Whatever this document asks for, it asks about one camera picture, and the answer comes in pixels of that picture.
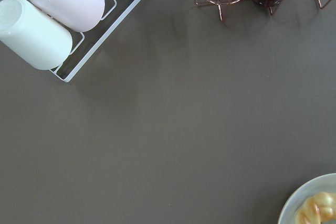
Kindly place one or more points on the glazed twisted donut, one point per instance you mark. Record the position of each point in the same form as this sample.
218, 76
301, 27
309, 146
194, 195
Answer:
318, 208

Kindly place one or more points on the mint green cup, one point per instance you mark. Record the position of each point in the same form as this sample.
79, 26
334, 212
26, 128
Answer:
35, 37

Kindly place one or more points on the grey-white plate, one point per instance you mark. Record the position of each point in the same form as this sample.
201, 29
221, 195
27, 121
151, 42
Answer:
321, 183

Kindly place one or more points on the white wire cup rack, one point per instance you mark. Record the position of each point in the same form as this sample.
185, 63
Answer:
85, 44

